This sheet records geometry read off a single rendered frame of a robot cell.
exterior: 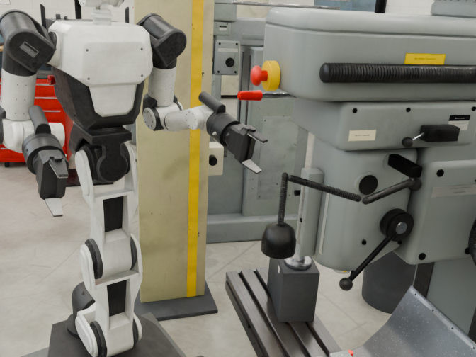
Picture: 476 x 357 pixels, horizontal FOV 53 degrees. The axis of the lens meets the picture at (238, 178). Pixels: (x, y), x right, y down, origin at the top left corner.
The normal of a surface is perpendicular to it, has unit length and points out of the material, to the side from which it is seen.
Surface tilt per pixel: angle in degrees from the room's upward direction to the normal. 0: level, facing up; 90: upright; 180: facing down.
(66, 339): 0
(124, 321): 11
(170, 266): 90
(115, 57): 91
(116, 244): 99
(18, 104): 107
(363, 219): 90
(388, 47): 90
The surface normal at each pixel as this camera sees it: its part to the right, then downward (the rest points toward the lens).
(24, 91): 0.48, 0.59
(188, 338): 0.05, -0.93
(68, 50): -0.13, 0.28
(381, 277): -0.66, 0.29
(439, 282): -0.95, 0.06
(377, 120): 0.29, 0.36
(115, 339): 0.58, 0.27
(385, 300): -0.47, 0.35
